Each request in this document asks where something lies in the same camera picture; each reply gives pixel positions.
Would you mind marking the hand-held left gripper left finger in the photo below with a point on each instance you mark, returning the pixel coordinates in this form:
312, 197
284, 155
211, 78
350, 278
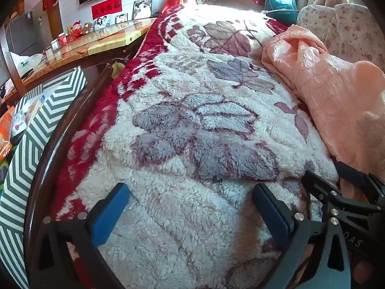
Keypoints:
109, 216

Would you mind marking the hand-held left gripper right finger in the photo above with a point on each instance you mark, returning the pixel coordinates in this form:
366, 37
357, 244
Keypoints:
270, 216

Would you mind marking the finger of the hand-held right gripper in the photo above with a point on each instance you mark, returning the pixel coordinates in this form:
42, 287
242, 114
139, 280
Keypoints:
349, 173
318, 186

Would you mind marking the green white striped box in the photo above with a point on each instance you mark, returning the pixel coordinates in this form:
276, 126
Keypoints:
39, 126

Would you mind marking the person's right hand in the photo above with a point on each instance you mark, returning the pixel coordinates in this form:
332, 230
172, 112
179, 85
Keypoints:
359, 269

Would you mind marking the wooden chair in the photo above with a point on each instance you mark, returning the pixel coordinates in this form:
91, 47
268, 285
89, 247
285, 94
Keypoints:
49, 168

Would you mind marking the peach quilt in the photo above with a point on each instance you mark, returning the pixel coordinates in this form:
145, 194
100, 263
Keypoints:
324, 81

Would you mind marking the red white floral fleece blanket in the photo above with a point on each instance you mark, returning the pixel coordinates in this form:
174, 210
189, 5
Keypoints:
195, 126

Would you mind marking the bright green edged snack packet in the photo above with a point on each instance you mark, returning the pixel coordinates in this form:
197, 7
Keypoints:
3, 164

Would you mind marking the white red snack packet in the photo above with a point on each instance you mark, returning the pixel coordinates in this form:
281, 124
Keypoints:
19, 123

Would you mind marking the floral sofa cushion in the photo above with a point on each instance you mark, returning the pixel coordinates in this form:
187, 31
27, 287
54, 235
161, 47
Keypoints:
346, 27

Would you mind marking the glass topped wooden table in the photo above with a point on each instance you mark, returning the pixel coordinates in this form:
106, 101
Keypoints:
99, 42

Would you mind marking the white plastic bag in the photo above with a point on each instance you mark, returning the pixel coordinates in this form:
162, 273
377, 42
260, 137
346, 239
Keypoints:
28, 61

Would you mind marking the small red box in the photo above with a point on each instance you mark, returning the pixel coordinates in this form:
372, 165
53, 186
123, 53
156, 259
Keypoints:
63, 39

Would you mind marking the teal pillow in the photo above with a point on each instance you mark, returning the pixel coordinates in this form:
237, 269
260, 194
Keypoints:
279, 0

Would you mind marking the brown plush bear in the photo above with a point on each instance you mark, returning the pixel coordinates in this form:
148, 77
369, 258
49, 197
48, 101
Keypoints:
87, 27

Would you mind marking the red hat plush doll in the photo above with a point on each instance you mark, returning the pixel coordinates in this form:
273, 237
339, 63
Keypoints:
76, 28

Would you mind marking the grey refrigerator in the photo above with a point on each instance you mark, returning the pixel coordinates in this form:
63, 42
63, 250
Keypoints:
19, 33

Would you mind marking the wide couple photo frame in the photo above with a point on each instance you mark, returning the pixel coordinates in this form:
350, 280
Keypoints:
101, 23

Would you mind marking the small photo frame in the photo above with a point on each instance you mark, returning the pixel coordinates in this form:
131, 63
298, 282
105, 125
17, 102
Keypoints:
121, 18

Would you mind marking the red wall banner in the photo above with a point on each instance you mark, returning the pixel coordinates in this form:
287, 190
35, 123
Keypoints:
106, 7

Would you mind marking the large wedding photo frame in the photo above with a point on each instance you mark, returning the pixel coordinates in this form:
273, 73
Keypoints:
142, 9

